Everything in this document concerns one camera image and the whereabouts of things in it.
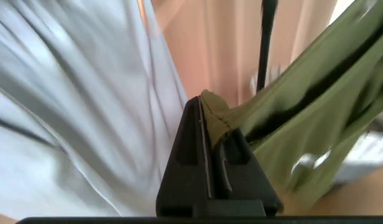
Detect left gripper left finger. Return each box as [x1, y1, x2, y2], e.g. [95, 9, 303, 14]
[155, 95, 212, 218]

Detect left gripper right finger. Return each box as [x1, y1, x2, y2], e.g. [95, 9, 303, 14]
[211, 128, 284, 217]

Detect green garment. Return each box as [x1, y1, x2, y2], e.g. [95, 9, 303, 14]
[199, 0, 383, 212]

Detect pale grey shorts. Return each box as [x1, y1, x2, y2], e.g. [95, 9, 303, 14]
[0, 0, 189, 219]

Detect white laundry basket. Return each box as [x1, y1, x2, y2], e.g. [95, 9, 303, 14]
[249, 63, 383, 186]

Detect black clothes rack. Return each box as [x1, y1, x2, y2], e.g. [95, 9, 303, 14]
[256, 0, 278, 93]

